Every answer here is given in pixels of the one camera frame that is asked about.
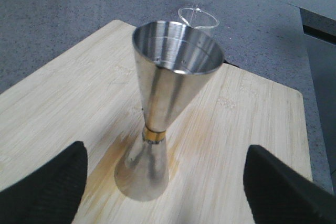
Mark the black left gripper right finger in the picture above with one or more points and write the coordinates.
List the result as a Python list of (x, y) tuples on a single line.
[(278, 194)]

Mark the glass beaker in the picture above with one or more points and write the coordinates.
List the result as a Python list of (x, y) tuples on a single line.
[(198, 19)]

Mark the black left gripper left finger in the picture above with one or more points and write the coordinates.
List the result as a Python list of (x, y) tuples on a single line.
[(52, 193)]

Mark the steel double jigger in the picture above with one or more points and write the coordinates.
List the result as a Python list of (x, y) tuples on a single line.
[(173, 62)]

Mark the wooden cutting board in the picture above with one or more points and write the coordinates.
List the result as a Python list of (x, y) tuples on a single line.
[(90, 93)]

